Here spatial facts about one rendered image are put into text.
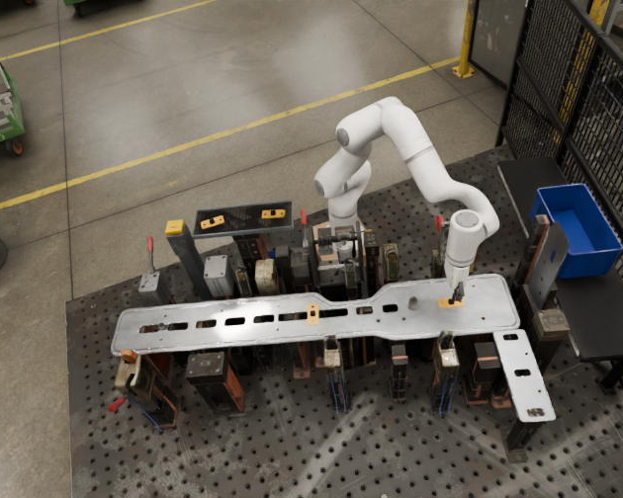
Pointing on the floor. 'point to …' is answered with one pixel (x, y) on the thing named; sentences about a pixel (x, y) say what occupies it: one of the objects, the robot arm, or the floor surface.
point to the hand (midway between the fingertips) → (453, 286)
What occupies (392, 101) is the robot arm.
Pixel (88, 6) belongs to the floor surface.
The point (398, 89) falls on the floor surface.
